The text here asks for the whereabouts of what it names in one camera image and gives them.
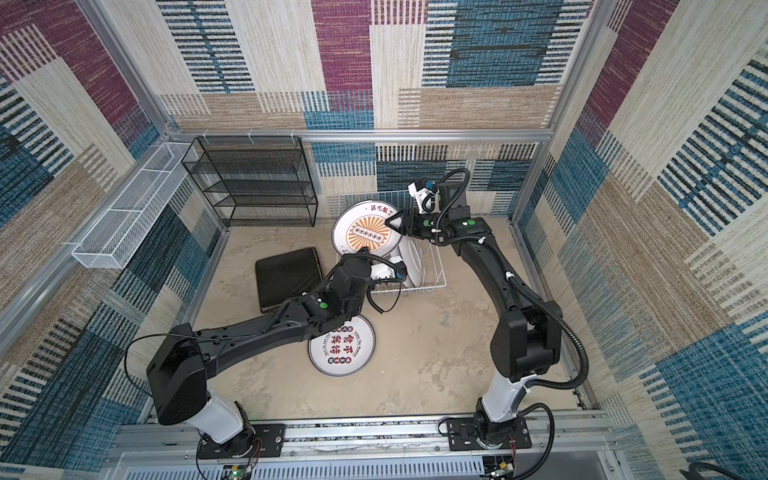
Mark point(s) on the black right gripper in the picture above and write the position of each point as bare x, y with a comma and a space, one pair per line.
408, 223

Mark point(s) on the white round printed plate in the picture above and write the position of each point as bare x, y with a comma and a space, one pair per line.
345, 350

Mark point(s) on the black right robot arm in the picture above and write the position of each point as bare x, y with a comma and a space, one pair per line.
527, 341

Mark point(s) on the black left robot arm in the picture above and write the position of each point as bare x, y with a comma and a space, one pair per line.
179, 372

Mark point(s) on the black mesh shelf rack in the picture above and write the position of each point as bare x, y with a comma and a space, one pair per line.
254, 180

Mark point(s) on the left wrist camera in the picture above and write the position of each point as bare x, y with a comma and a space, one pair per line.
399, 268

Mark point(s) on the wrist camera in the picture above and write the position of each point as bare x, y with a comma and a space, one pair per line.
424, 194
399, 268

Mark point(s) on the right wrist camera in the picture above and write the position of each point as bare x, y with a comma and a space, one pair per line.
424, 194

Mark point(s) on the white wire dish rack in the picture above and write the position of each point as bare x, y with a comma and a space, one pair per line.
434, 274

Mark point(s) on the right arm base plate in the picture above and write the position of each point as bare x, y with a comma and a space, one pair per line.
470, 434

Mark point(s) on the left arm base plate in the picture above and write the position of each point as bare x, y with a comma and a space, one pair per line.
259, 440

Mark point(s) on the aluminium front rail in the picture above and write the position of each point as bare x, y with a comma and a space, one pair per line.
580, 446

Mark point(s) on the white wire wall basket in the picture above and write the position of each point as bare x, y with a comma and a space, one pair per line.
118, 233

